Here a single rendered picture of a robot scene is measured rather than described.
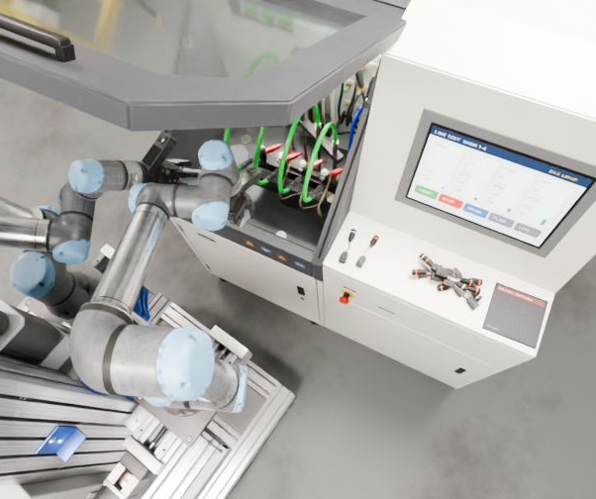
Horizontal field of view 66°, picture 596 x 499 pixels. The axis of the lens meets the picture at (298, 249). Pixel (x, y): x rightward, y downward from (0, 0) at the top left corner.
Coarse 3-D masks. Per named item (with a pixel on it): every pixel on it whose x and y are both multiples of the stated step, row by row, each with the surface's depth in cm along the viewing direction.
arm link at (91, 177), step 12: (72, 168) 103; (84, 168) 102; (96, 168) 104; (108, 168) 106; (120, 168) 108; (72, 180) 104; (84, 180) 102; (96, 180) 104; (108, 180) 106; (120, 180) 108; (84, 192) 106; (96, 192) 107
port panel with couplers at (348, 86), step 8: (368, 64) 139; (376, 64) 137; (368, 72) 142; (352, 80) 148; (368, 80) 145; (344, 88) 150; (352, 88) 151; (344, 96) 157; (360, 96) 153; (344, 104) 160; (360, 104) 156; (352, 112) 162
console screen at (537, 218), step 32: (448, 128) 116; (480, 128) 112; (416, 160) 128; (448, 160) 123; (480, 160) 119; (512, 160) 114; (544, 160) 110; (576, 160) 107; (416, 192) 137; (448, 192) 131; (480, 192) 126; (512, 192) 121; (544, 192) 117; (576, 192) 113; (480, 224) 134; (512, 224) 129; (544, 224) 124; (544, 256) 133
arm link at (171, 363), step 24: (120, 336) 74; (144, 336) 74; (168, 336) 73; (192, 336) 75; (120, 360) 72; (144, 360) 71; (168, 360) 71; (192, 360) 73; (216, 360) 111; (120, 384) 72; (144, 384) 72; (168, 384) 71; (192, 384) 73; (216, 384) 96; (240, 384) 110; (192, 408) 113; (216, 408) 107; (240, 408) 111
